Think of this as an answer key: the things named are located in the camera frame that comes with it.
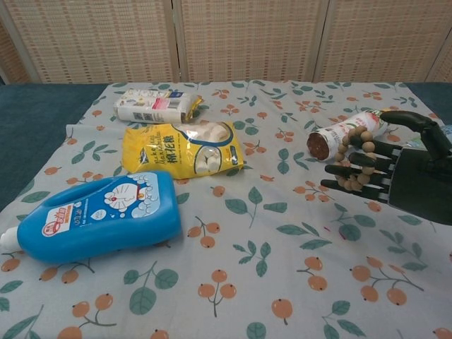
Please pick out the yellow marshmallow bag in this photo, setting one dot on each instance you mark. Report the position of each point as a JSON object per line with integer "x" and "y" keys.
{"x": 169, "y": 148}

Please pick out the white drink bottle orange cap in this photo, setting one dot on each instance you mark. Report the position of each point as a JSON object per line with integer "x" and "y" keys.
{"x": 332, "y": 136}

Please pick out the blue cartoon detergent bottle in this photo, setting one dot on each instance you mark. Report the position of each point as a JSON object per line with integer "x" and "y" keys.
{"x": 106, "y": 215}

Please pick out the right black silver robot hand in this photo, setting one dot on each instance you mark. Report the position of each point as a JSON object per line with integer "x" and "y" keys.
{"x": 423, "y": 183}

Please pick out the white snack package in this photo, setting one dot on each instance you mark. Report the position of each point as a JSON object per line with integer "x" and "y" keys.
{"x": 148, "y": 106}

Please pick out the woven bamboo screen panel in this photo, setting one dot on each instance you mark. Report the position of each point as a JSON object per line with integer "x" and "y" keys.
{"x": 444, "y": 67}
{"x": 247, "y": 39}
{"x": 99, "y": 39}
{"x": 381, "y": 39}
{"x": 12, "y": 63}

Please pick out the floral tablecloth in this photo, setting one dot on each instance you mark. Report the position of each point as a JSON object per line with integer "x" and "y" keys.
{"x": 247, "y": 229}

